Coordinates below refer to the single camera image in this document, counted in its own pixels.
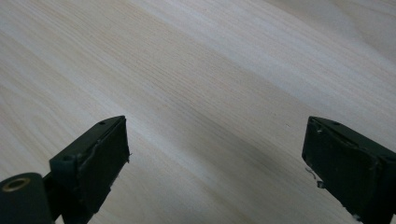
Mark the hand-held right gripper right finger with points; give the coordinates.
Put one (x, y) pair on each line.
(351, 168)

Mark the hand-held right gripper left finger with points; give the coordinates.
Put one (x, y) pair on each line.
(93, 168)

